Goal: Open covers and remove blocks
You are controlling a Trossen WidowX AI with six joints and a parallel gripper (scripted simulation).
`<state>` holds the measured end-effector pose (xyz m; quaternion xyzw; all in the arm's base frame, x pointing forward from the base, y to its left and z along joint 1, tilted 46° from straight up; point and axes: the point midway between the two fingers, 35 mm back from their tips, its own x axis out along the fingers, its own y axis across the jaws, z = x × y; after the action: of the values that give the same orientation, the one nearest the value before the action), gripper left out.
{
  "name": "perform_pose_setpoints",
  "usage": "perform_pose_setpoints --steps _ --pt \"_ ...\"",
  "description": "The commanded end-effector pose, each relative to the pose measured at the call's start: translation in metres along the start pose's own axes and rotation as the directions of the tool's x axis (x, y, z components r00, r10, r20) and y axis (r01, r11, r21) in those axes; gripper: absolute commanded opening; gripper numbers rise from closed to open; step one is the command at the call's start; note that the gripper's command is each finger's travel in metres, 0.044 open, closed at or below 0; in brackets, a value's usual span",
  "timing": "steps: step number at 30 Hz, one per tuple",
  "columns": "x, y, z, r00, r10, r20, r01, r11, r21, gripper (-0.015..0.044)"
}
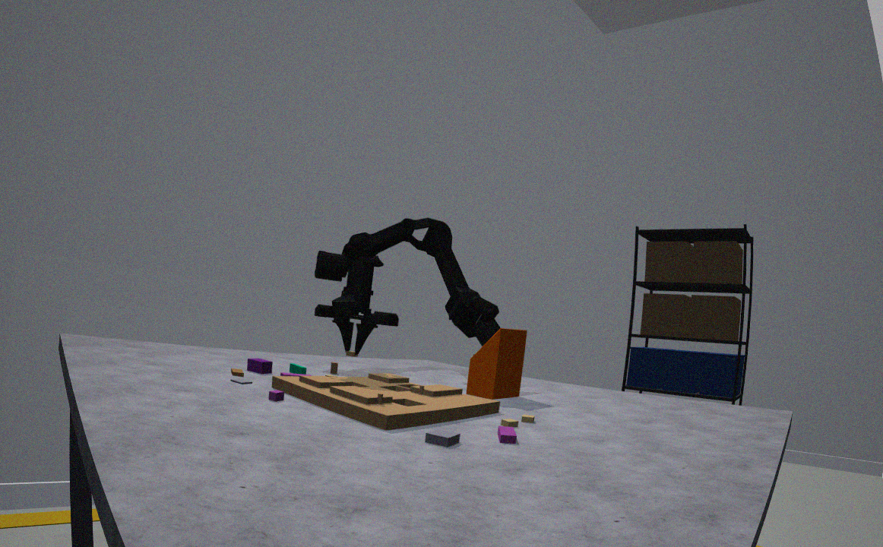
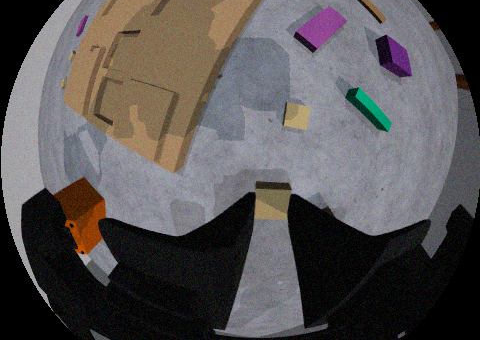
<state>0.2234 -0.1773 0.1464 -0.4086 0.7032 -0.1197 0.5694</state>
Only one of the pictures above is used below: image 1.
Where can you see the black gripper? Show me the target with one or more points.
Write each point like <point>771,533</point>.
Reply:
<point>368,320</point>

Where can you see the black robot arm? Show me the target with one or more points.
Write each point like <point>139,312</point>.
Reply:
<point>359,257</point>

